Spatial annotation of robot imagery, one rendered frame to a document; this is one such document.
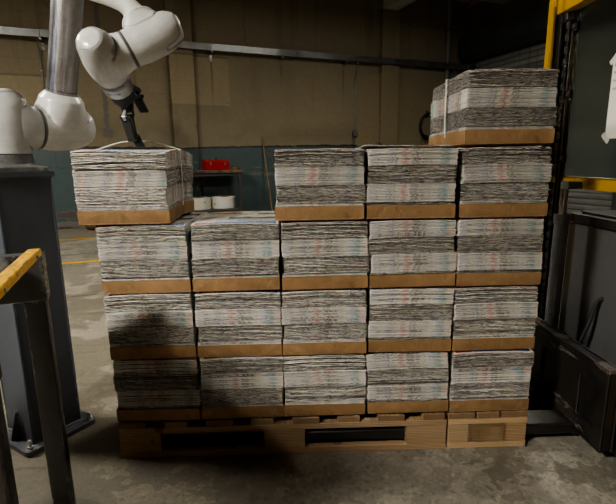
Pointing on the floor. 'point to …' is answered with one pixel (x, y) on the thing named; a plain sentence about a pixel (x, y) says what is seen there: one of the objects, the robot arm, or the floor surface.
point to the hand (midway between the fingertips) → (141, 126)
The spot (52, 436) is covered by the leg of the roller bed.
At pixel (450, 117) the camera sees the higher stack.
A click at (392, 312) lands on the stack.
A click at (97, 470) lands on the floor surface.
